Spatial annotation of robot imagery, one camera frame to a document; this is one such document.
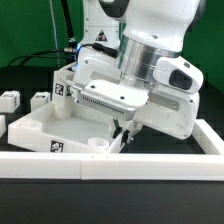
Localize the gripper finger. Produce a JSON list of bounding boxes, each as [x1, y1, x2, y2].
[[112, 119, 122, 138], [122, 121, 142, 144]]

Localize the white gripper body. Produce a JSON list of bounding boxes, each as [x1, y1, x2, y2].
[[72, 47, 199, 139]]

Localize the white square tabletop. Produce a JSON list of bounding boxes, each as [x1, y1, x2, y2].
[[8, 102, 124, 154]]

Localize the white U-shaped fence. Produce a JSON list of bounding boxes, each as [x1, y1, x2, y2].
[[0, 119, 224, 181]]

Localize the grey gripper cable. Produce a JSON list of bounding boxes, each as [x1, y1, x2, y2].
[[58, 42, 119, 76]]

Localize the black cable bundle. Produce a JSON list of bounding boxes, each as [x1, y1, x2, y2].
[[7, 0, 78, 67]]

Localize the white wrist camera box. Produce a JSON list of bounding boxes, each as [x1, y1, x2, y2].
[[153, 56, 203, 94]]

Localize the white thin cable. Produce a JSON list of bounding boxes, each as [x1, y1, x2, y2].
[[48, 0, 62, 68]]

